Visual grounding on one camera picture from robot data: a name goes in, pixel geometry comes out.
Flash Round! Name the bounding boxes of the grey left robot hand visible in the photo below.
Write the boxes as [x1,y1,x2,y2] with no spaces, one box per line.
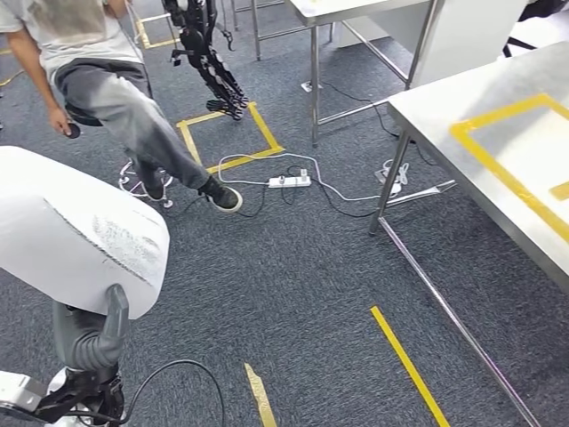
[52,284,131,373]

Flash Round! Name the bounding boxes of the white curved plastic part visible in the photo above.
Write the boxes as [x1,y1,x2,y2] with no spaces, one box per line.
[0,145,171,320]

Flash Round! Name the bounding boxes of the steel workbench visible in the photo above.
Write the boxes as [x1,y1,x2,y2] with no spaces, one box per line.
[368,39,569,427]

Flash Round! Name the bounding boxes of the black stool with chrome base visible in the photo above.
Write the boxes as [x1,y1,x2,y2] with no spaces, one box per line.
[63,101,175,211]

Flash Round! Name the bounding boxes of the person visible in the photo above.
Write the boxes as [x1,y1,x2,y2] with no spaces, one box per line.
[0,0,245,214]

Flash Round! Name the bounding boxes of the gold floor tape strip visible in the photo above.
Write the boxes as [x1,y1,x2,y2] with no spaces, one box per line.
[243,362,278,427]

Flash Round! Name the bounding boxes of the white power strip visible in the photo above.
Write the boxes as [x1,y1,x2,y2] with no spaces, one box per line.
[268,169,312,189]

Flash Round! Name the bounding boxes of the yellow floor tape corner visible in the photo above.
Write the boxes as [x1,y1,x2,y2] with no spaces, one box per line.
[133,12,181,50]

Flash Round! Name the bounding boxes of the black robot legs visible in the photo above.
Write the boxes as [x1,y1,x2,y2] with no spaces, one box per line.
[161,0,250,123]

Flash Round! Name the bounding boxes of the yellow floor tape square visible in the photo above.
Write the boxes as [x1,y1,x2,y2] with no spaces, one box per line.
[176,101,285,175]

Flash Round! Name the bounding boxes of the long yellow floor strip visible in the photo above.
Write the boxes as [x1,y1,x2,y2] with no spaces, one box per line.
[370,305,452,427]

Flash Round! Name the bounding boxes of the pale table with white panel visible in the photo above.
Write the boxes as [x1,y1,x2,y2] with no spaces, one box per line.
[284,0,530,149]

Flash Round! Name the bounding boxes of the black office chair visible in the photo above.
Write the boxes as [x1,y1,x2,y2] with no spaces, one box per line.
[502,0,569,60]

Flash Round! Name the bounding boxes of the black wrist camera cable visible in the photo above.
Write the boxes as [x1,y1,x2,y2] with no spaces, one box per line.
[119,359,226,427]

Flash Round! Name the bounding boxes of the white power cable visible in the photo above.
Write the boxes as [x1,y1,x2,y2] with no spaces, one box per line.
[217,151,396,203]

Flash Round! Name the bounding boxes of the black floor cable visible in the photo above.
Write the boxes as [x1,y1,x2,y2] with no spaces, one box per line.
[235,165,378,221]

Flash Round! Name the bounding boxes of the steel frame table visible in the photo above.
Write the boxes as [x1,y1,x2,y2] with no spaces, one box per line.
[220,0,334,63]

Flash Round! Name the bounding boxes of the yellow tape frame on workbench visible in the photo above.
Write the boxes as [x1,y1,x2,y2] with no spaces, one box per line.
[449,93,569,246]

